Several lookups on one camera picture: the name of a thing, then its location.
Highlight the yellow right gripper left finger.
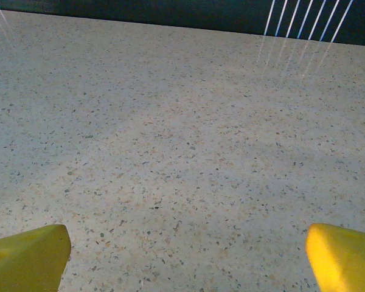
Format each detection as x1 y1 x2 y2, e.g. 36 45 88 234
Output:
0 224 72 292

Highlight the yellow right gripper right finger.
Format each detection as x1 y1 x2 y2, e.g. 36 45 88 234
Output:
305 223 365 292

